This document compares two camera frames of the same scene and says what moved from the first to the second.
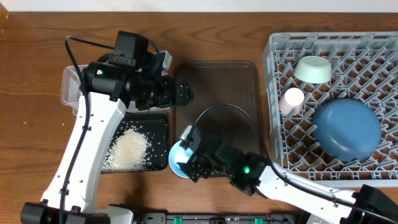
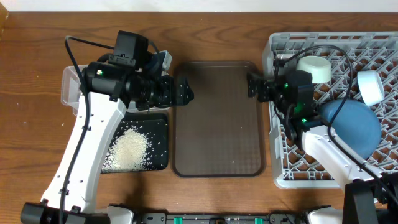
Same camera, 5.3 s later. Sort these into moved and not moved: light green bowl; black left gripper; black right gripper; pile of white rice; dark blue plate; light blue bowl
Moved: light blue bowl; black right gripper
Not moved: black left gripper; pile of white rice; dark blue plate; light green bowl
